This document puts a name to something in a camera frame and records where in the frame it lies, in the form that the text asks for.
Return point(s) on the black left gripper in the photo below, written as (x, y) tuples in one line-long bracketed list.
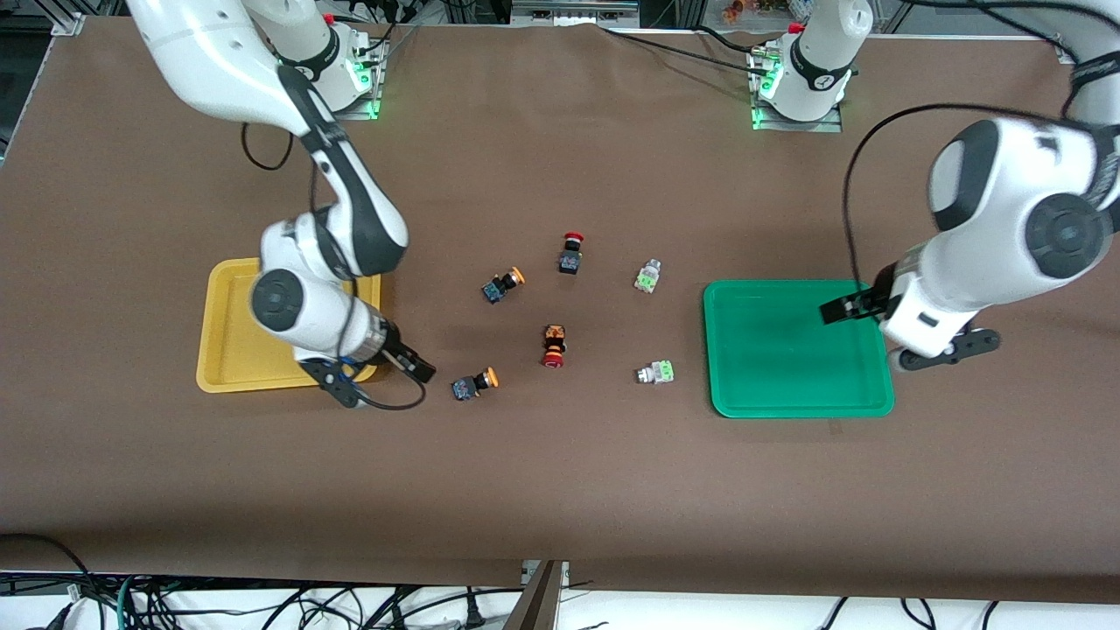
[(866, 303)]

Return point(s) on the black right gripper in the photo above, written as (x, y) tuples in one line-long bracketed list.
[(402, 352)]

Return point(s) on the black blue pushbutton switch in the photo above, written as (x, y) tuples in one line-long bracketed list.
[(472, 384)]

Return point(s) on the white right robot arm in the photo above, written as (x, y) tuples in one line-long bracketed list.
[(219, 70)]

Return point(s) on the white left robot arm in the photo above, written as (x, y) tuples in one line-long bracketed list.
[(1006, 192)]

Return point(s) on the green plastic tray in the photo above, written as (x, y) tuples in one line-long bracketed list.
[(792, 350)]

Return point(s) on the yellow plastic tray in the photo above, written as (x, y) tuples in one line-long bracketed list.
[(232, 350)]

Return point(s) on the aluminium table leg profile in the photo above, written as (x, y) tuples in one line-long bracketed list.
[(538, 599)]

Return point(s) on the yellow push button switch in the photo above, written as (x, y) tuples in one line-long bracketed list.
[(501, 286)]

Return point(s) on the red push button switch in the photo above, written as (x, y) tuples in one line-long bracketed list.
[(553, 346), (570, 254)]

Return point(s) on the green push button switch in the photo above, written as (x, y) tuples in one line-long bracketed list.
[(654, 374), (647, 276)]

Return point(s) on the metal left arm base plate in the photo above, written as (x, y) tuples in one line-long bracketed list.
[(770, 118)]

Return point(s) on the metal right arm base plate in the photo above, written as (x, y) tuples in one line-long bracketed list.
[(367, 87)]

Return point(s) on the aluminium frame bar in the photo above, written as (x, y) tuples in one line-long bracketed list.
[(573, 10)]

